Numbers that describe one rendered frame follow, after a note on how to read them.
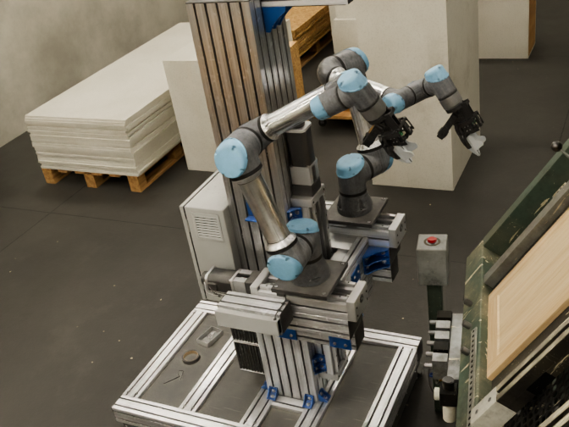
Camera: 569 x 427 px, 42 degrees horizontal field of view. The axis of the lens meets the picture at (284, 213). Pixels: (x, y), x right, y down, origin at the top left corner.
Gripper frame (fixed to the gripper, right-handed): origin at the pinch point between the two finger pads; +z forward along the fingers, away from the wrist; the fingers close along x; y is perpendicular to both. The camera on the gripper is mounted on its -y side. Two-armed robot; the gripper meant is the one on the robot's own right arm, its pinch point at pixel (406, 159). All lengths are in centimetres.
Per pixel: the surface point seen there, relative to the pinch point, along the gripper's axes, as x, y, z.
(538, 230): 20, 10, 61
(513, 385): -51, 27, 45
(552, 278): -9, 25, 52
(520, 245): 16, 2, 64
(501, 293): -2, -3, 69
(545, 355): -45, 38, 39
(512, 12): 445, -197, 224
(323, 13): 462, -402, 156
